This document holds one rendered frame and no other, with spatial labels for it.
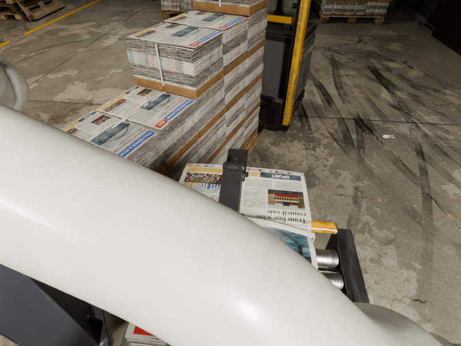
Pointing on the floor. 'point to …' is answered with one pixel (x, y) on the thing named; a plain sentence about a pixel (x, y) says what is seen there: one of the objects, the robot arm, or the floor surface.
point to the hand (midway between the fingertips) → (237, 189)
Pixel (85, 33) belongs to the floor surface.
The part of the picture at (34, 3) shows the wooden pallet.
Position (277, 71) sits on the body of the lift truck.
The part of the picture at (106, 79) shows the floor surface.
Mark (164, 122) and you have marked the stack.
